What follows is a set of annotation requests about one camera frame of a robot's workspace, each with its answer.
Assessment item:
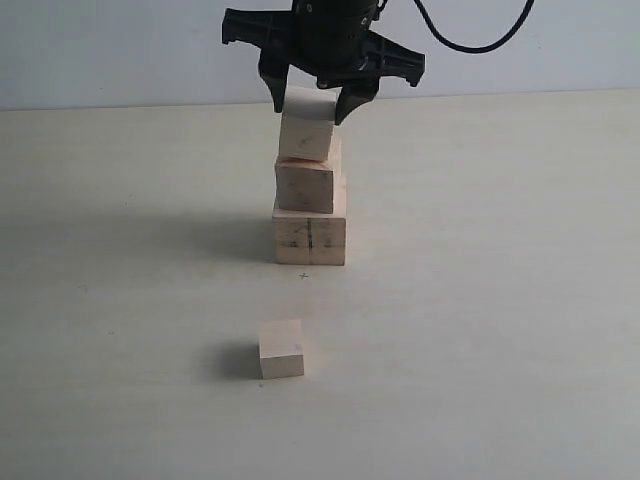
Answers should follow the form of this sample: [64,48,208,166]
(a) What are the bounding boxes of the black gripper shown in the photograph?
[222,0,425,125]

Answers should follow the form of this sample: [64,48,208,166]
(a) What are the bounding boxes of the medium striped wooden cube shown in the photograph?
[279,86,337,161]

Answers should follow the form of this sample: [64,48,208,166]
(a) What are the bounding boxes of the second largest wooden cube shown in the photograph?
[274,135,342,214]

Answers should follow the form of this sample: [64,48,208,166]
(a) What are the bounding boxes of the smallest wooden cube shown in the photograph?
[259,319,305,380]

